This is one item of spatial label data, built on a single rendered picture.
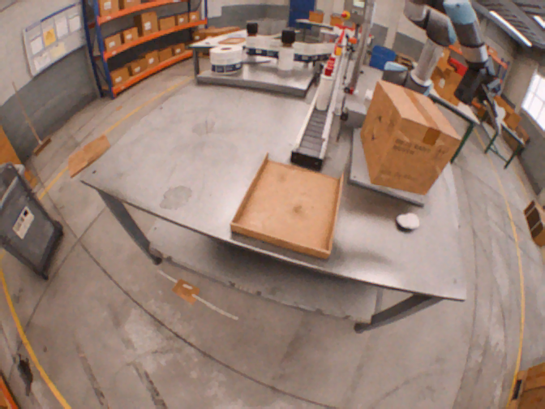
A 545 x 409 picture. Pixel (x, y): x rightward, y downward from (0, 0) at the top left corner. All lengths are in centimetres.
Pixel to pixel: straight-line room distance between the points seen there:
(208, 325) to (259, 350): 32
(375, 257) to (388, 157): 30
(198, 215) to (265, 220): 19
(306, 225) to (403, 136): 38
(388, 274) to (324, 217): 25
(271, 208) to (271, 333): 88
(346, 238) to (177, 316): 111
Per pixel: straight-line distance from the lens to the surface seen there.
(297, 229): 61
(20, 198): 193
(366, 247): 65
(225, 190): 70
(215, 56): 143
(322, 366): 140
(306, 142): 81
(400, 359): 163
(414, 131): 69
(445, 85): 282
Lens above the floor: 135
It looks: 52 degrees down
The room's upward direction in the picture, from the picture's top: 6 degrees clockwise
